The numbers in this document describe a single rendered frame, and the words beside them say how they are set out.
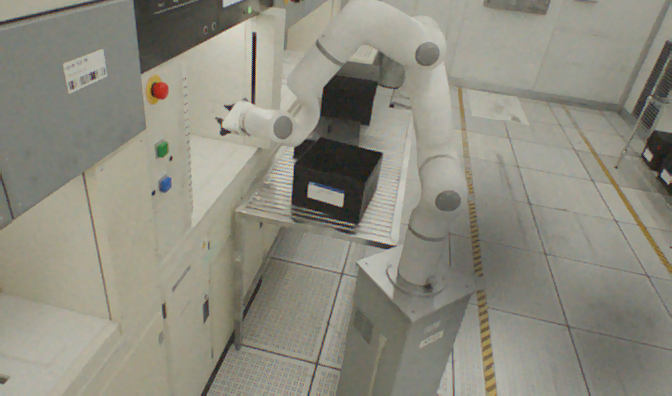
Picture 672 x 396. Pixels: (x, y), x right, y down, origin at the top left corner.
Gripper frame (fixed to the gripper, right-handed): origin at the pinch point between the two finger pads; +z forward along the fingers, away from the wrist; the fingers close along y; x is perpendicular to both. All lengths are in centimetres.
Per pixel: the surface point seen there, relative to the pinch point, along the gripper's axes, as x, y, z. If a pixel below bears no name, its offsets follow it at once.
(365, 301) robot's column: -62, -26, -34
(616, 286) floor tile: -240, 61, -51
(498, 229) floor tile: -217, 65, 18
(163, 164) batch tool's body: 14.7, -24.1, -18.2
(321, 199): -47.3, -2.4, -5.6
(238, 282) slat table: -56, -44, 21
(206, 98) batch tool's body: -9.7, 9.9, 42.0
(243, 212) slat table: -32.7, -21.1, 10.7
